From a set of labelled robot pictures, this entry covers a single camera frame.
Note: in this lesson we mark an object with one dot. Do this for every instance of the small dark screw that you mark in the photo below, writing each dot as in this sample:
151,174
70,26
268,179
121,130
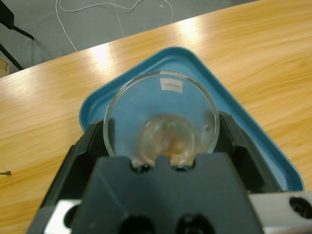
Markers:
6,173

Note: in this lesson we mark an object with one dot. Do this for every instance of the wooden crate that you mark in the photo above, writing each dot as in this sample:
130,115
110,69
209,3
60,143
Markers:
3,65

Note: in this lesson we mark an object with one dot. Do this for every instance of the black stand legs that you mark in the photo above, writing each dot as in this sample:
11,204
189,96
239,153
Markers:
9,31

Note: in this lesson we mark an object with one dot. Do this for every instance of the clear drinking glass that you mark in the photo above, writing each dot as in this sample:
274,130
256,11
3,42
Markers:
161,117

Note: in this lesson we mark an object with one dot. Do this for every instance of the teal plastic tray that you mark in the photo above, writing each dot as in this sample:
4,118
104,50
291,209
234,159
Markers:
229,109

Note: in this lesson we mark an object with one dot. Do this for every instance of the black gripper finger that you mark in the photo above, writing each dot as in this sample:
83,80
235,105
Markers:
73,170
248,165

